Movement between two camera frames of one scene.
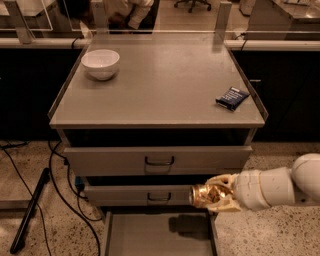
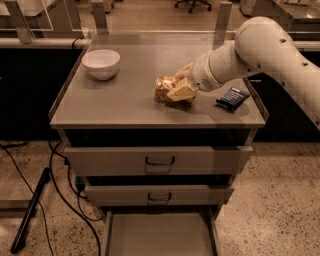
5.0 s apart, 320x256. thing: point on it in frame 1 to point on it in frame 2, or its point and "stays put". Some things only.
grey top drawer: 157,160 stays put
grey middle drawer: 142,195 stays put
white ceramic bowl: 101,64 stays put
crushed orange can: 201,195 to 163,85
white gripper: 248,190 to 201,74
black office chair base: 190,9 stays put
